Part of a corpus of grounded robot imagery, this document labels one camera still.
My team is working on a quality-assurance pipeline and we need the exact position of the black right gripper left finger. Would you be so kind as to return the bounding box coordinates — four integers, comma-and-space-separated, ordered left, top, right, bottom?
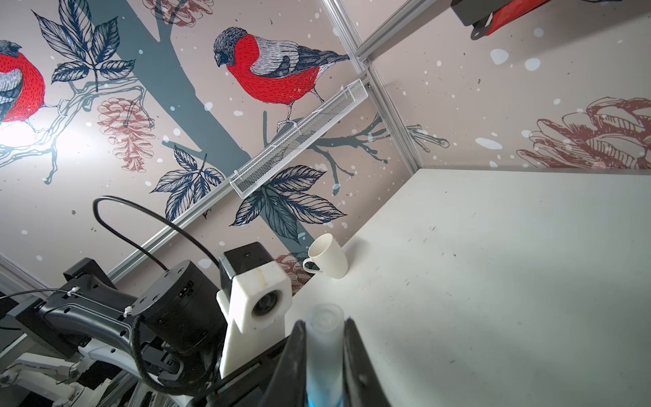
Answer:
258, 320, 308, 407

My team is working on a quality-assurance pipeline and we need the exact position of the black wire wall basket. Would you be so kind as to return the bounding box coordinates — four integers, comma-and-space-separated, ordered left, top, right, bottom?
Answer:
450, 0, 512, 41

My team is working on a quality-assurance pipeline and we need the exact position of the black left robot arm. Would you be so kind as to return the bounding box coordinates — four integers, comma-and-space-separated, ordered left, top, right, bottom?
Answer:
8, 259, 293, 406

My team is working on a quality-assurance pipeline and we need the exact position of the white ceramic mug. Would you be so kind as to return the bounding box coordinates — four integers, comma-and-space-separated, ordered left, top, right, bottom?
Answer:
302, 233, 349, 279

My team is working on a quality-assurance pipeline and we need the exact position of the white wire mesh shelf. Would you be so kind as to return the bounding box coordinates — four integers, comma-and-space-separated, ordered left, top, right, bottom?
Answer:
229, 79, 368, 199

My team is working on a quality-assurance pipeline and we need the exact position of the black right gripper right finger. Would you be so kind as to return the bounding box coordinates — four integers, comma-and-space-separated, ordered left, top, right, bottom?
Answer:
342, 318, 391, 407

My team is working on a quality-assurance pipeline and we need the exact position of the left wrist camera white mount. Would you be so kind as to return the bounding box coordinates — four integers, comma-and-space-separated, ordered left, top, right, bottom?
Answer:
216, 242, 293, 377

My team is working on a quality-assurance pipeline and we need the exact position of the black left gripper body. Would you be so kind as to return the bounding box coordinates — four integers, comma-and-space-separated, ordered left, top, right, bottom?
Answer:
188, 355, 270, 406

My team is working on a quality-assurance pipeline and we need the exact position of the aluminium frame crossbar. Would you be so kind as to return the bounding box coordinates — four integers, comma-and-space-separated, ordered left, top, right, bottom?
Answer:
355, 0, 451, 63

